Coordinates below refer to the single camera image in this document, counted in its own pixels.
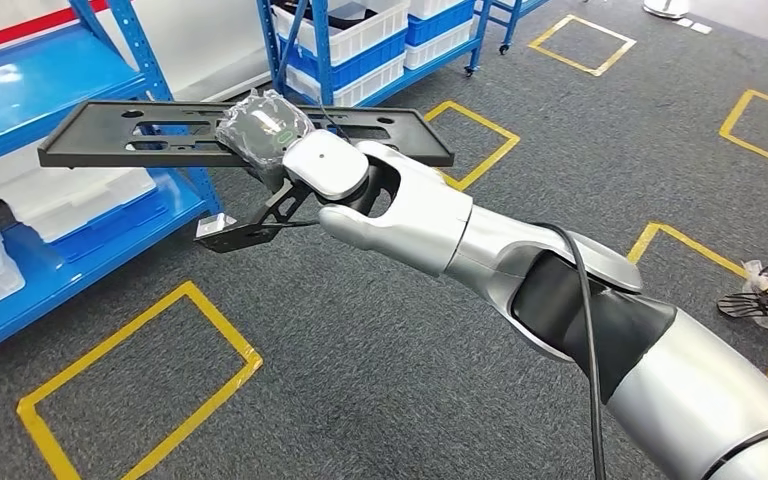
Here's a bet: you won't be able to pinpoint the black license plate frame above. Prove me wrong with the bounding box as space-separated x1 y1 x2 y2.
37 99 456 170

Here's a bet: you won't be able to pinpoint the clear plastic bag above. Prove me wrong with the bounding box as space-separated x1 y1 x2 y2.
740 259 768 334

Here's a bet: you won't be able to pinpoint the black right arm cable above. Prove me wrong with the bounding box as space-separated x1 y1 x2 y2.
532 221 607 480

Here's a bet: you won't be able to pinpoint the black ribbed stand foot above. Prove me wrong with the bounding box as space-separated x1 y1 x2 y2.
717 238 768 349

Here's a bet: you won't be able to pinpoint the blue plastic crate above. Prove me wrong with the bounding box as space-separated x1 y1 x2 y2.
46 190 173 264
277 27 410 92
405 0 479 49

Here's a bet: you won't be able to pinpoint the white round floor base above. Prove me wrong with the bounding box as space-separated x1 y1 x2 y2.
642 0 691 20

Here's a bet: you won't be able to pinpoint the yellow floor tape rectangle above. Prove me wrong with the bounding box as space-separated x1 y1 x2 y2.
718 89 768 178
625 221 768 387
528 14 638 78

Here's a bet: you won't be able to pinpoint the black plastic part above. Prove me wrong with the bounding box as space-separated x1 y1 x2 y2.
276 0 379 31

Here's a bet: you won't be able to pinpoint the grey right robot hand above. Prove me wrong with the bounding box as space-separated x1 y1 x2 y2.
214 89 317 193

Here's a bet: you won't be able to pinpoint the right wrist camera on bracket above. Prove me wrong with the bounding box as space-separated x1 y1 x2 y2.
195 178 319 255

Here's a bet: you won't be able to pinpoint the blue metal shelf rack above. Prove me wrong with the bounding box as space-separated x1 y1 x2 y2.
489 0 551 56
256 0 491 109
0 0 224 369

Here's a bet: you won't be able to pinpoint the small white floor tags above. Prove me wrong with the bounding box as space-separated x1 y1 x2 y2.
674 17 714 36

